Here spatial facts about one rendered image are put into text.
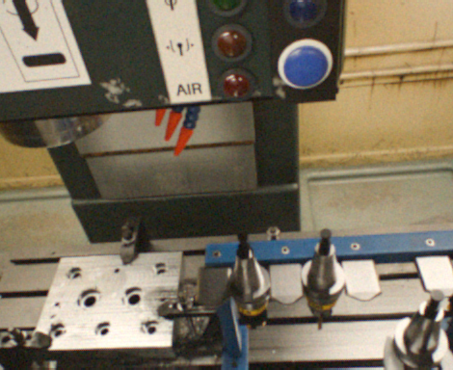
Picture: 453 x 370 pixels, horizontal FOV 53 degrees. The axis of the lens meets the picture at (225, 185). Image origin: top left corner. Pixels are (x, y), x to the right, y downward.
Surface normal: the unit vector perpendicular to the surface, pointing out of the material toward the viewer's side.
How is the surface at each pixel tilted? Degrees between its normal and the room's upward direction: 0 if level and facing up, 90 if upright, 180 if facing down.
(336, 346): 0
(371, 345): 0
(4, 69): 90
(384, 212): 0
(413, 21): 90
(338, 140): 90
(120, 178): 90
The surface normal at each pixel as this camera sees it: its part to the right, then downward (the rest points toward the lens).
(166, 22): -0.03, 0.69
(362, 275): -0.12, -0.72
